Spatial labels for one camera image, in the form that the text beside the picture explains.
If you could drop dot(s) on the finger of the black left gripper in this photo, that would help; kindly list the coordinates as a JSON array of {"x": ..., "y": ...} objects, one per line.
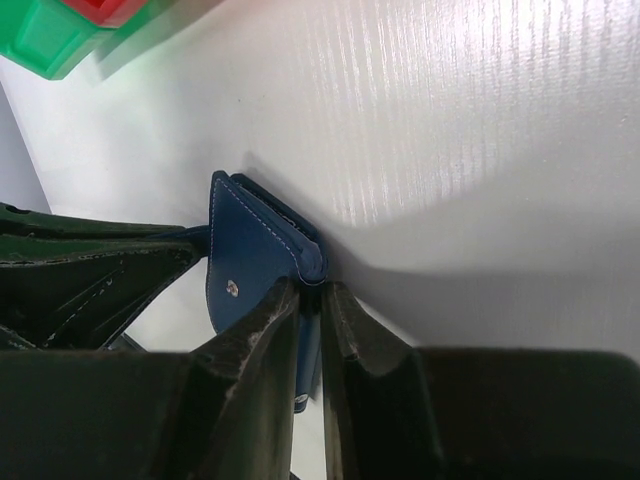
[{"x": 78, "y": 284}]

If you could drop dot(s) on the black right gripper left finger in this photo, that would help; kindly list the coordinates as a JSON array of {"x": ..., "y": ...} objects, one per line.
[{"x": 224, "y": 411}]

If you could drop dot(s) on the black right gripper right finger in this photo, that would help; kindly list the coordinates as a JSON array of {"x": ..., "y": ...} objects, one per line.
[{"x": 394, "y": 411}]

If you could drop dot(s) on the blue leather card holder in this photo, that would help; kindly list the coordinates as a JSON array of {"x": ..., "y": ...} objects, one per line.
[{"x": 256, "y": 239}]

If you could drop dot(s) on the green plastic bin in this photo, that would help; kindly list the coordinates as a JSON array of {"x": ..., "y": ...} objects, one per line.
[{"x": 49, "y": 38}]

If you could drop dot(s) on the middle red plastic bin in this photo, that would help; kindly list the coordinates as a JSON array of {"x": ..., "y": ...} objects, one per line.
[{"x": 110, "y": 13}]

